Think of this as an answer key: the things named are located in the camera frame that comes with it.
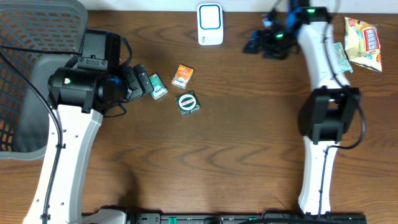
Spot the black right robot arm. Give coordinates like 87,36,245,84
243,1,366,218

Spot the large yellow snack bag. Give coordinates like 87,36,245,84
345,17,382,72

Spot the green Kleenex tissue packet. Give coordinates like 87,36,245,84
149,73,168,100

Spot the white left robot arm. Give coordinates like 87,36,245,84
24,29,154,223

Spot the dark green Zam-Buk box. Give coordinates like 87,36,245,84
175,91,201,116

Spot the white barcode scanner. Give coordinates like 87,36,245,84
197,2,224,46

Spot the orange tissue packet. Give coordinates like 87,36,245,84
172,64,194,89

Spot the light teal snack packet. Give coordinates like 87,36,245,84
333,42,353,73

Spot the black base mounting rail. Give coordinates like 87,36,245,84
82,212,368,224

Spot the black left camera cable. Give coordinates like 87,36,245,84
0,45,83,224

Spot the grey plastic mesh basket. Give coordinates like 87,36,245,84
1,0,88,161

